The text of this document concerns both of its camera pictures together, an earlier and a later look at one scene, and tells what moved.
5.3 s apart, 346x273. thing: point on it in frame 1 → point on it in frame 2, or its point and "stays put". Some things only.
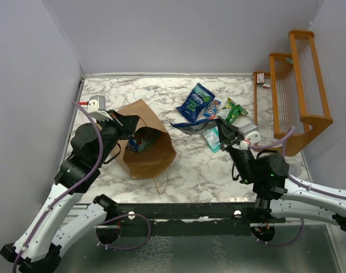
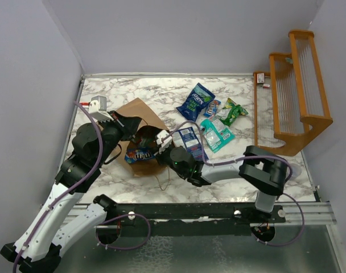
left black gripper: x=126 y=124 stays put
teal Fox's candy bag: x=212 y=139 stays put
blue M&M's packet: x=132 y=145 → x=132 y=155
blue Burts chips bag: x=194 y=104 stays put
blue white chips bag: x=194 y=127 → x=188 y=139
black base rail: x=187 y=219 stays put
